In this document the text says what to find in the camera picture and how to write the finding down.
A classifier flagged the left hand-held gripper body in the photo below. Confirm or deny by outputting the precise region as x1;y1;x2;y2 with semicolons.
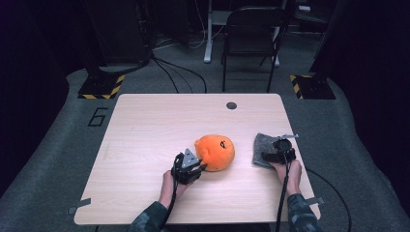
170;148;202;186

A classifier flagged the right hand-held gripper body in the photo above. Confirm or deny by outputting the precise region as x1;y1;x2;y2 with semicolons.
272;133;299;164

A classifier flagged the grey terry cloth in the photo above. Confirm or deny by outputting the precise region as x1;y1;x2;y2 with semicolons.
251;132;282;170

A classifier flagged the orange plush toy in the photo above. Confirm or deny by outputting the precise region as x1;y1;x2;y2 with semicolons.
193;133;236;173

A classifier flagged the person's left hand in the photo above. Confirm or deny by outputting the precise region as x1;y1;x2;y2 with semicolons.
158;169;190;210

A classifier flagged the person's right hand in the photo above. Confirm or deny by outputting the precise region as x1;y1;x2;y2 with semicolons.
269;159;304;197

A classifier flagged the grey tape strip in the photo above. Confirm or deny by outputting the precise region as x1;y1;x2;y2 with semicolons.
67;197;93;216
306;196;326;207

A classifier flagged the white desk leg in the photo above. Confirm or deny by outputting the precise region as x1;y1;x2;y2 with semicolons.
203;0;215;64

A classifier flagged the black folding chair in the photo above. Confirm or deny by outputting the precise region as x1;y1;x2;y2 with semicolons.
220;5;288;94

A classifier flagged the black cabinet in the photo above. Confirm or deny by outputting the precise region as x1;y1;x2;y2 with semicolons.
84;0;153;67

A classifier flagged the left hand-held gripper black cable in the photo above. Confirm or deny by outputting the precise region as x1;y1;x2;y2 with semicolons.
160;160;180;232

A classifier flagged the hand-held gripper black cable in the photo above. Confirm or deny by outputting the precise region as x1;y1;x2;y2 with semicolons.
275;159;292;232
160;160;180;232

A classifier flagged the right hand-held gripper black cable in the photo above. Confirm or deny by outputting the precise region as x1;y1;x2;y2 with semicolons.
275;159;292;232

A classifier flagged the thin black cable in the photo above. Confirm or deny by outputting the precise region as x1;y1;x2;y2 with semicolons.
305;167;353;232

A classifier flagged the black yellow striped base plate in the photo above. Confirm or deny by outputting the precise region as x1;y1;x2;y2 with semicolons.
289;74;337;101
77;72;126;101

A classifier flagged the black floor cable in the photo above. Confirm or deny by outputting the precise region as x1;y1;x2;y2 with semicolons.
151;55;181;95
154;57;208;95

